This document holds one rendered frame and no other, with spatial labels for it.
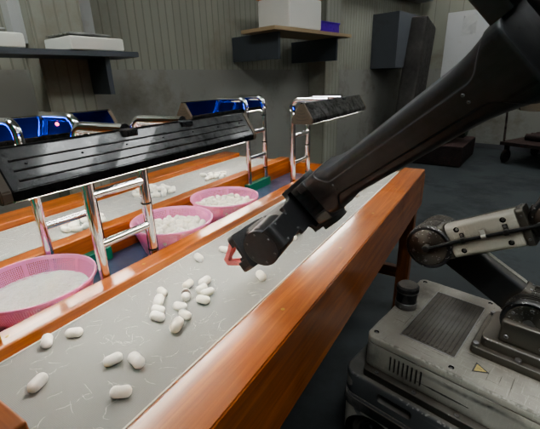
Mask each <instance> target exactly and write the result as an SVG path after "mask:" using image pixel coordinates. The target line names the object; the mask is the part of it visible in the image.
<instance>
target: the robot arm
mask: <svg viewBox="0 0 540 429"><path fill-rule="evenodd" d="M469 2H470V3H471V4H472V5H473V6H474V8H475V9H476V10H477V11H478V12H479V13H480V15H481V16H482V17H483V18H484V19H485V21H486V22H487V23H488V24H489V26H488V27H487V29H486V30H485V31H484V33H483V35H482V37H481V39H480V40H479V41H478V42H477V43H476V44H475V46H474V47H473V48H472V50H471V51H470V52H469V53H468V54H467V55H466V56H465V57H464V58H463V59H462V60H461V61H459V62H458V63H457V64H456V65H455V66H454V67H453V68H451V69H450V70H449V71H448V72H447V73H446V74H445V75H443V76H442V77H441V78H439V79H438V80H437V81H436V82H434V83H433V84H432V85H430V86H429V87H428V88H427V89H425V90H424V91H423V92H421V93H420V94H419V95H418V96H417V97H416V98H415V99H413V100H412V101H411V102H409V103H408V104H407V105H406V106H404V107H403V108H402V109H400V110H399V111H398V112H396V113H395V114H394V115H392V116H391V117H390V118H389V119H388V120H387V121H386V122H384V123H383V124H382V125H380V126H379V127H378V128H377V129H375V130H374V131H373V132H371V133H370V134H369V135H367V136H366V137H365V138H364V139H362V141H360V142H359V143H358V144H357V145H356V146H354V147H353V148H351V149H350V150H348V151H347V152H344V153H343V154H341V155H338V156H334V157H331V158H329V159H328V160H327V161H325V162H324V163H323V164H321V165H320V166H319V167H318V168H317V169H315V170H314V171H312V170H311V169H309V170H308V171H307V172H306V173H305V174H303V175H302V177H300V178H299V179H298V180H297V181H296V182H295V183H294V184H292V185H290V187H289V188H288V189H287V190H285V191H284V192H283V193H282V195H283V197H284V198H285V201H283V202H282V203H281V204H280V205H279V206H277V207H276V208H275V209H273V210H272V211H270V212H269V213H268V214H267V215H265V216H263V217H261V218H260V219H257V220H254V221H253V222H251V223H249V225H247V226H245V227H244V228H242V229H241V230H240V231H238V232H236V233H234V234H233V235H232V236H231V237H229V238H228V239H227V241H228V242H229V244H228V248H227V252H226V255H225V258H224V261H225V262H226V263H227V265H228V266H240V267H241V268H242V270H243V271H244V272H247V271H249V270H250V269H252V268H253V267H255V266H256V265H258V264H259V265H262V266H270V265H272V264H273V263H275V262H276V260H277V259H278V258H279V257H280V255H282V254H283V253H284V251H285V250H286V249H287V248H288V246H289V245H290V244H291V243H292V241H293V239H294V236H295V235H297V234H298V233H301V234H302V233H304V232H305V231H306V230H307V228H308V227H311V228H312V229H313V230H314V231H315V232H316V231H317V230H319V229H320V228H322V227H324V228H325V229H327V228H329V227H330V226H332V225H333V224H335V223H336V222H338V221H339V220H340V219H341V218H342V217H343V216H344V215H345V214H346V213H347V211H346V210H345V208H344V207H345V206H346V205H347V204H348V203H350V202H351V201H352V200H353V199H354V198H355V197H356V195H357V194H358V193H359V192H361V191H363V190H364V189H365V188H367V187H369V186H371V185H373V184H375V183H376V182H378V181H379V180H382V179H383V178H385V177H387V176H389V175H390V174H392V173H394V172H396V171H397V170H399V169H402V168H403V167H404V166H406V165H408V164H410V163H412V162H414V161H416V160H417V159H418V158H420V157H423V156H424V155H426V154H428V153H430V152H431V151H433V150H435V149H437V148H438V147H440V146H442V145H444V144H445V143H447V142H449V141H451V140H453V139H455V138H456V137H457V136H459V135H461V134H464V133H465V132H467V131H469V130H470V129H472V128H474V127H476V126H478V125H480V124H482V123H484V122H486V121H488V120H490V119H492V118H494V117H497V116H500V115H502V114H504V113H506V112H511V111H513V110H515V109H518V108H521V107H523V106H529V105H531V104H538V103H540V0H469ZM236 250H237V251H238V252H239V253H240V255H241V256H242V257H240V258H235V259H234V258H233V254H234V252H235V251H236Z"/></svg>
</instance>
